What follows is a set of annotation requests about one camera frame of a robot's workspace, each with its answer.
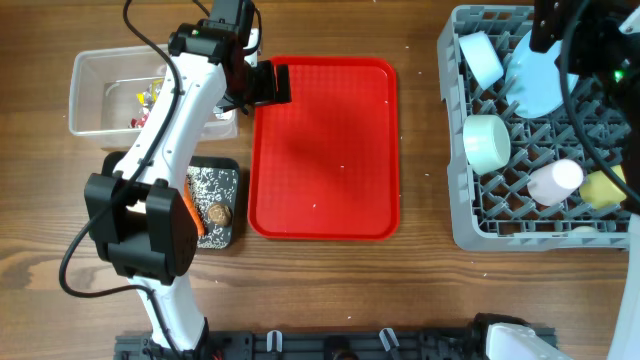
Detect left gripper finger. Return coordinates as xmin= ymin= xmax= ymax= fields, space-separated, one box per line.
xmin=275 ymin=64 xmax=292 ymax=104
xmin=254 ymin=60 xmax=276 ymax=106

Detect light blue plate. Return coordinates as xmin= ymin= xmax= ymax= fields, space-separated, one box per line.
xmin=506 ymin=31 xmax=563 ymax=119

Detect yellow foil wrapper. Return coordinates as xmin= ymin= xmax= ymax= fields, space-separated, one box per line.
xmin=136 ymin=79 xmax=164 ymax=109

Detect white rice grains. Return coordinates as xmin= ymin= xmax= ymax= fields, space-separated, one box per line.
xmin=186 ymin=166 xmax=239 ymax=249

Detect light blue bowl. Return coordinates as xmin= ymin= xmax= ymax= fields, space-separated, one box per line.
xmin=459 ymin=31 xmax=504 ymax=90

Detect orange carrot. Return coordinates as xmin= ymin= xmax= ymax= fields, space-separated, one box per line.
xmin=182 ymin=180 xmax=205 ymax=237

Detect yellow cup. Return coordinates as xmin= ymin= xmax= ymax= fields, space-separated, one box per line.
xmin=579 ymin=171 xmax=627 ymax=210

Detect pink cup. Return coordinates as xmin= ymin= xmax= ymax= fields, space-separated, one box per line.
xmin=527 ymin=159 xmax=584 ymax=207

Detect white plastic spoon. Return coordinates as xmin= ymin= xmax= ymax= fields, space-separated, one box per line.
xmin=571 ymin=226 xmax=599 ymax=234

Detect red snack wrapper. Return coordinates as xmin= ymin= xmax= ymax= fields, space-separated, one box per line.
xmin=129 ymin=114 xmax=149 ymax=128

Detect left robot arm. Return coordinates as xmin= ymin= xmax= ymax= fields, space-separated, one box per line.
xmin=63 ymin=1 xmax=291 ymax=359

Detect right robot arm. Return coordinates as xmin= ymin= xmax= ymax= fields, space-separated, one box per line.
xmin=437 ymin=1 xmax=639 ymax=359

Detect black waste tray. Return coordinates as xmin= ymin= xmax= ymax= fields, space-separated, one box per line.
xmin=100 ymin=156 xmax=241 ymax=253

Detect grey dishwasher rack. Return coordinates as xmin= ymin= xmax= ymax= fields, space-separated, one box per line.
xmin=437 ymin=5 xmax=630 ymax=252

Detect red serving tray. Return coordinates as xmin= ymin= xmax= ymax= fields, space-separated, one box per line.
xmin=248 ymin=55 xmax=400 ymax=241

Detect clear plastic storage bin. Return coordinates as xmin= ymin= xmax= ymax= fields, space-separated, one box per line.
xmin=68 ymin=40 xmax=239 ymax=150

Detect left black cable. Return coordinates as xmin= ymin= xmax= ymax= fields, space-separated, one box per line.
xmin=57 ymin=0 xmax=186 ymax=351

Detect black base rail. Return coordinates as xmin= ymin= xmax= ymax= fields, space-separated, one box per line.
xmin=113 ymin=327 xmax=559 ymax=360

